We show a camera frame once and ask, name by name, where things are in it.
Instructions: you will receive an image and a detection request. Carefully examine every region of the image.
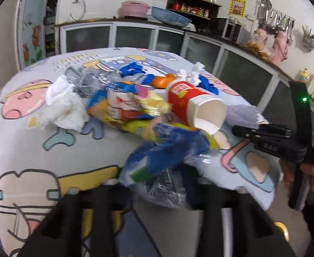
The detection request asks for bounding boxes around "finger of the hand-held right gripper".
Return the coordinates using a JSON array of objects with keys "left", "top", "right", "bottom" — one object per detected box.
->
[
  {"left": 232, "top": 125, "right": 283, "bottom": 156},
  {"left": 257, "top": 123, "right": 292, "bottom": 137}
]

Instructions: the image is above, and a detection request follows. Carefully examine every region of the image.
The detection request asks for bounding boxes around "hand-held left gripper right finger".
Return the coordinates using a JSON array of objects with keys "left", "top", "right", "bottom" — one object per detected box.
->
[{"left": 180, "top": 165, "right": 297, "bottom": 257}]

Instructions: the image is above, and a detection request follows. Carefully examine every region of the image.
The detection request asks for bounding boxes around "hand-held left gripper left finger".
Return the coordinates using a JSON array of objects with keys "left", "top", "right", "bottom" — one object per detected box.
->
[{"left": 17, "top": 179, "right": 133, "bottom": 257}]

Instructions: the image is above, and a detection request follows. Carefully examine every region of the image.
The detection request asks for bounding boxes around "clear plastic bag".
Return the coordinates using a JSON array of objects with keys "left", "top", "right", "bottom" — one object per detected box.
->
[{"left": 118, "top": 150, "right": 228, "bottom": 211}]

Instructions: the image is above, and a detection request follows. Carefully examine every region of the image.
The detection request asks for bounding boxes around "blue yellow snack packet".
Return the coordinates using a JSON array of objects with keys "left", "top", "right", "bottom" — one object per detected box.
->
[{"left": 124, "top": 122, "right": 220, "bottom": 183}]

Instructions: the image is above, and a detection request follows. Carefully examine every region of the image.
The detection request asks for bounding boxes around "orange plastic wrapper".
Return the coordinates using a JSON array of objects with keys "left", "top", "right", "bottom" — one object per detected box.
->
[{"left": 146, "top": 73, "right": 180, "bottom": 89}]

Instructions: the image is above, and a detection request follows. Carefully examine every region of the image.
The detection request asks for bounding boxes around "blue rubber glove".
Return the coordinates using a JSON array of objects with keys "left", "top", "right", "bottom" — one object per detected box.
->
[
  {"left": 198, "top": 74, "right": 220, "bottom": 96},
  {"left": 119, "top": 62, "right": 157, "bottom": 84}
]

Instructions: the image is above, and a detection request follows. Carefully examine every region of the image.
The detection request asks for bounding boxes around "colourful small toy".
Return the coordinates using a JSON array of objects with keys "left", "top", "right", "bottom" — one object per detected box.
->
[{"left": 297, "top": 68, "right": 314, "bottom": 87}]

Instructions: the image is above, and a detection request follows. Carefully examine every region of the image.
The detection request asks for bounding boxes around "red paper cup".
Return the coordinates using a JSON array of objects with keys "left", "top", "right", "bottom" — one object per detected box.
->
[{"left": 166, "top": 80, "right": 227, "bottom": 135}]

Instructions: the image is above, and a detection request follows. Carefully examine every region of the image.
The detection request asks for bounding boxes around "pink hanging cloth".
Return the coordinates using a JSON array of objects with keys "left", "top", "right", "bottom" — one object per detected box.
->
[{"left": 273, "top": 31, "right": 290, "bottom": 68}]

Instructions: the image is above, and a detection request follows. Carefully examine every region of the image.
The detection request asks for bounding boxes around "bag of fried snacks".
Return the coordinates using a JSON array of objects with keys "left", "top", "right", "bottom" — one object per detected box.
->
[{"left": 243, "top": 39, "right": 277, "bottom": 63}]

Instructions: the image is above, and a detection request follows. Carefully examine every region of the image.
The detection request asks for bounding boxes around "small crumpled white tissue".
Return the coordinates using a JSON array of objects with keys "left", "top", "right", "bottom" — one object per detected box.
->
[{"left": 176, "top": 61, "right": 206, "bottom": 85}]

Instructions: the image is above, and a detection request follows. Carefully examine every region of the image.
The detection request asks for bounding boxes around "metal chopstick holder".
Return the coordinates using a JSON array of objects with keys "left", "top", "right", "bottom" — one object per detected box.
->
[{"left": 301, "top": 25, "right": 314, "bottom": 50}]

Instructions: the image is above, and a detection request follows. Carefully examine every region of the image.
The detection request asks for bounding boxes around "orange yellow cartoon snack packet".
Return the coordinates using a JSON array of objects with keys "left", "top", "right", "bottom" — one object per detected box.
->
[{"left": 85, "top": 82, "right": 173, "bottom": 140}]

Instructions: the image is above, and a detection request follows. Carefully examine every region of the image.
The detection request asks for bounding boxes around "pink plastic bag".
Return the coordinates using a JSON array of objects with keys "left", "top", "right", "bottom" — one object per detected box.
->
[{"left": 252, "top": 28, "right": 270, "bottom": 49}]

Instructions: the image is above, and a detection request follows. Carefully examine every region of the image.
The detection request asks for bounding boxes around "yellow plastic object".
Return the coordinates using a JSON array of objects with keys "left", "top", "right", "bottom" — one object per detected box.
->
[{"left": 274, "top": 222, "right": 290, "bottom": 243}]

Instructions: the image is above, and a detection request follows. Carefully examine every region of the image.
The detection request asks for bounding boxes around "large crumpled white tissue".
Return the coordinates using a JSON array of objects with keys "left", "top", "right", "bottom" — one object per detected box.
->
[{"left": 38, "top": 75, "right": 89, "bottom": 133}]

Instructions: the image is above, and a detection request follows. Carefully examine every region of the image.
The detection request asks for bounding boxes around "microwave oven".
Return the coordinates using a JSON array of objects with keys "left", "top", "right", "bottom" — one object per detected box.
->
[{"left": 207, "top": 17, "right": 243, "bottom": 44}]

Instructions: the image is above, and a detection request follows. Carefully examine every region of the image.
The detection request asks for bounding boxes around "row of hanging kitchen utensils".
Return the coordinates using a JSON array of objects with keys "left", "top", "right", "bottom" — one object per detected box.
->
[{"left": 257, "top": 0, "right": 296, "bottom": 45}]

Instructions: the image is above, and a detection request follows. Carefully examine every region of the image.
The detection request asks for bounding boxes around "silver foil wrapper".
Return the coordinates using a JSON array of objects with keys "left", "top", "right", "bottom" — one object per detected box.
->
[{"left": 64, "top": 66, "right": 147, "bottom": 99}]

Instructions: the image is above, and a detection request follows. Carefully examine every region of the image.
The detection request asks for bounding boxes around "row of red-lidded jars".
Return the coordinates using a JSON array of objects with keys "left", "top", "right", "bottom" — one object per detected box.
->
[{"left": 172, "top": 2, "right": 210, "bottom": 18}]

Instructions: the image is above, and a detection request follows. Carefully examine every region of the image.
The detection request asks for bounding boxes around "dark wooden spice rack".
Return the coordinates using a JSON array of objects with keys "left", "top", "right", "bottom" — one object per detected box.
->
[{"left": 165, "top": 0, "right": 223, "bottom": 20}]

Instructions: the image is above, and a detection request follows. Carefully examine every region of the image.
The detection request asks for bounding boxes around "blue woven basket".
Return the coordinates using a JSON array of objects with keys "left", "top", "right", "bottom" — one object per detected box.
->
[{"left": 150, "top": 6, "right": 193, "bottom": 28}]

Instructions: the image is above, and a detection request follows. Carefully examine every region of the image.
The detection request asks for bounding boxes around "kitchen counter cabinet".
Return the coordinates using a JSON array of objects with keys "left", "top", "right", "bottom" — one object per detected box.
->
[{"left": 56, "top": 18, "right": 314, "bottom": 141}]

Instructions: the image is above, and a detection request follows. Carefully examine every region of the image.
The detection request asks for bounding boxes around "pink plastic basin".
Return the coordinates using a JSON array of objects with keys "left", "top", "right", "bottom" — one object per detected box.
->
[{"left": 120, "top": 0, "right": 152, "bottom": 17}]

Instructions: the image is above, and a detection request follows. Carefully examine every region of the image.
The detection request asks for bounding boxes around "cluttered narrow shelf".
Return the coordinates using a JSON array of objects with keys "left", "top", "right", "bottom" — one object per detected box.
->
[{"left": 43, "top": 1, "right": 58, "bottom": 57}]

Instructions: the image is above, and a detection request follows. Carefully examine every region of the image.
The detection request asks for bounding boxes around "floral printed door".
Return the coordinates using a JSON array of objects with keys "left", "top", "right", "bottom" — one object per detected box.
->
[{"left": 17, "top": 0, "right": 56, "bottom": 70}]

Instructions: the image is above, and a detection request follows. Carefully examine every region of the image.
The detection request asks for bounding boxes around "yellow wall poster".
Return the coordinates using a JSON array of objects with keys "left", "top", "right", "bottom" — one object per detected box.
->
[{"left": 228, "top": 0, "right": 247, "bottom": 18}]

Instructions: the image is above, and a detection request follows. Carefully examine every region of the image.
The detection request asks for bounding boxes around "wall socket with cable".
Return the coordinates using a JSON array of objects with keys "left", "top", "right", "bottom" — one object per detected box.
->
[{"left": 69, "top": 0, "right": 87, "bottom": 22}]

